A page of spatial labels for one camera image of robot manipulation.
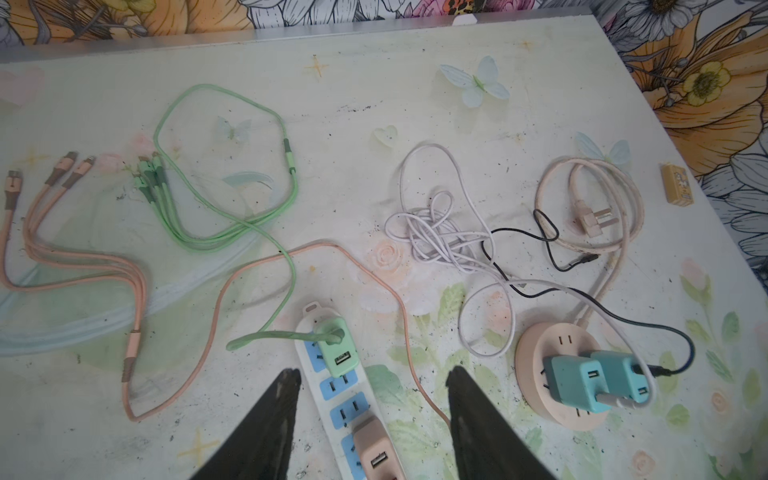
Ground pink hub cable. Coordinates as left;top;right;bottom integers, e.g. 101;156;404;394
532;157;647;328

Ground teal plug adapter back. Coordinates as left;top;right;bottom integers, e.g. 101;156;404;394
590;351;649;404

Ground pink plug charger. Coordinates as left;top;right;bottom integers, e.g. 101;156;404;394
353;416;406;480

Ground round pink socket hub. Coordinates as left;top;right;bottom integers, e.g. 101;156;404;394
514;322;611;431

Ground green cable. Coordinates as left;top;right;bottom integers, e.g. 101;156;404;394
133;83;343;352

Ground small yellow tag card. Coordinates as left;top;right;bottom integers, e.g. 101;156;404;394
661;163;694;207

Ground teal plug adapter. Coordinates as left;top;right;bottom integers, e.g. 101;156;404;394
590;351;649;404
543;355;611;414

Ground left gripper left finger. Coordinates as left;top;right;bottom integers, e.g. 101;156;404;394
193;369;301;479

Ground green plug adapter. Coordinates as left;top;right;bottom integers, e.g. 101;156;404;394
315;317;359;378

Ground black thin cable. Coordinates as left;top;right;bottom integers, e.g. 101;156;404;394
479;208;697;378

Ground white blue power strip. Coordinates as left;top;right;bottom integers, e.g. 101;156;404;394
294;302;384;479

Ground pink three-pin plug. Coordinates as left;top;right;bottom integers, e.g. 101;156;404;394
574;200;620;238

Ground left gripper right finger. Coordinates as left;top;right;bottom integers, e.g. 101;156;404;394
446;366;554;480

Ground white cable bundle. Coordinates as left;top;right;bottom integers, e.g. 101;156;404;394
382;141;658;410

